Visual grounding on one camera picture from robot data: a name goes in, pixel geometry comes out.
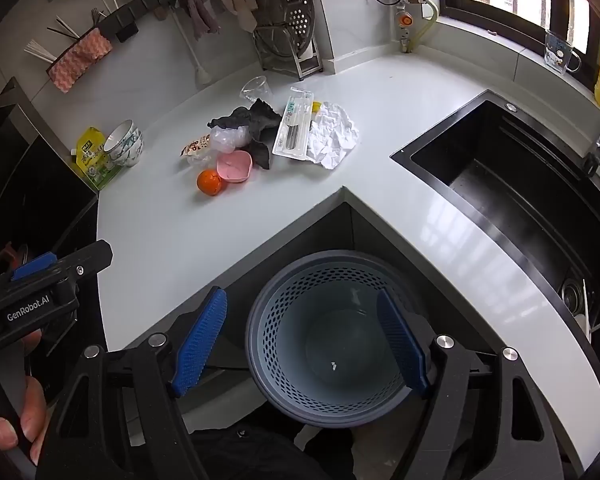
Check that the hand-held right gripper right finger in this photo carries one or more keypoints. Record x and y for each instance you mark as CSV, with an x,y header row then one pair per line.
x,y
402,345

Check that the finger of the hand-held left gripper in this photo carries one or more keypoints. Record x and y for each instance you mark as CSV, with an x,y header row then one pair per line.
x,y
35,265

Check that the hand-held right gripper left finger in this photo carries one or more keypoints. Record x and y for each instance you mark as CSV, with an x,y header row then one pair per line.
x,y
200,340

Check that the grey perforated waste basket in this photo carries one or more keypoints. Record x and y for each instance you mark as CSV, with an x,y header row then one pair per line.
x,y
330,340

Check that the orange tangerine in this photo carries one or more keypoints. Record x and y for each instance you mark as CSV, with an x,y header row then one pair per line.
x,y
210,181

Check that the printed snack wrapper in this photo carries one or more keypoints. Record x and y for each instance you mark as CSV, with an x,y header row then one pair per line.
x,y
196,147

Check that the clear plastic bag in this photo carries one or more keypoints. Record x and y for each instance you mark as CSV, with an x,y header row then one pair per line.
x,y
227,139

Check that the white paper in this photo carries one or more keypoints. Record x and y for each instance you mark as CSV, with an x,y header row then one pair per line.
x,y
332,132

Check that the person's left hand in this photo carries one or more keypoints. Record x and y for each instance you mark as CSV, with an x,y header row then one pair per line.
x,y
35,410

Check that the yellow green refill pouch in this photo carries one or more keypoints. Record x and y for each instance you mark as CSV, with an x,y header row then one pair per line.
x,y
87,152

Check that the patterned ceramic bowl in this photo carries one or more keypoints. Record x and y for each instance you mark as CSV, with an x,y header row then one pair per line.
x,y
130,152
117,135

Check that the metal sink strainer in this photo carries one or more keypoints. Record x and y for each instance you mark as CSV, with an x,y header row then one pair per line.
x,y
572,297

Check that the pink leaf-shaped dish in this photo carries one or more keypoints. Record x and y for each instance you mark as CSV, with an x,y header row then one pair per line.
x,y
235,165

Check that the black kitchen sink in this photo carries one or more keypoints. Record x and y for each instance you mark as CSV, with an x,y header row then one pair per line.
x,y
505,185

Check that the pink wavy dishcloth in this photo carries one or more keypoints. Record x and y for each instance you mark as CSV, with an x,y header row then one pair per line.
x,y
77,57

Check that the white chopsticks bundle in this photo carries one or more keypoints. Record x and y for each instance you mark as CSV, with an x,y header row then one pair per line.
x,y
40,52

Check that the dark grey cloth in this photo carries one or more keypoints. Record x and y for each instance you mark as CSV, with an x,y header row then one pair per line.
x,y
252,120

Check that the clear plastic cup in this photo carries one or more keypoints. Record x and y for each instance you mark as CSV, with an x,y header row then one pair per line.
x,y
255,91

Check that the metal plate rack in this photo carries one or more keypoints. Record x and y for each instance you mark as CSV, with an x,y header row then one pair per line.
x,y
305,62

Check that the brown hanging rag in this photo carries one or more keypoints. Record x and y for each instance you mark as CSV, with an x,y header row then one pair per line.
x,y
197,10

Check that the gas valve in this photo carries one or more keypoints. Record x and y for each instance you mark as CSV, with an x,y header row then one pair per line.
x,y
405,17

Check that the glass mug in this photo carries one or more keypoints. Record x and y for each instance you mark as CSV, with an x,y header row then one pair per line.
x,y
560,52

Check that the perforated metal steamer plate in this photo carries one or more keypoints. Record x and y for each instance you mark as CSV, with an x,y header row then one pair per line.
x,y
285,5

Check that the black wall hook rail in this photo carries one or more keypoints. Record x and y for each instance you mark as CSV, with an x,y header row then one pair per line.
x,y
145,2

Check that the dark window frame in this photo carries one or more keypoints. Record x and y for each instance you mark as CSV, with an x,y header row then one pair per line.
x,y
530,15

